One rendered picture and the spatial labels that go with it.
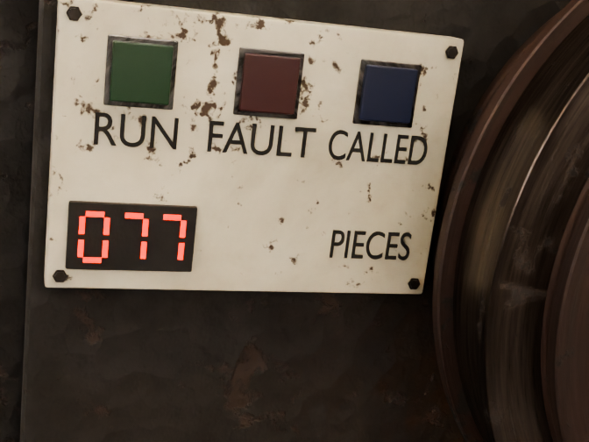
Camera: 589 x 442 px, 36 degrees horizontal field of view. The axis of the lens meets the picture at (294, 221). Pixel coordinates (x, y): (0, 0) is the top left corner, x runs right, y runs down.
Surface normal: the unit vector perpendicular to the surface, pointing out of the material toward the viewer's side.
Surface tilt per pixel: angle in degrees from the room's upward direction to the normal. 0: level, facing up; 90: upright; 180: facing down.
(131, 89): 90
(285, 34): 90
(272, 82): 90
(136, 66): 90
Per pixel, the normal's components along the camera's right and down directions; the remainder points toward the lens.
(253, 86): 0.26, 0.29
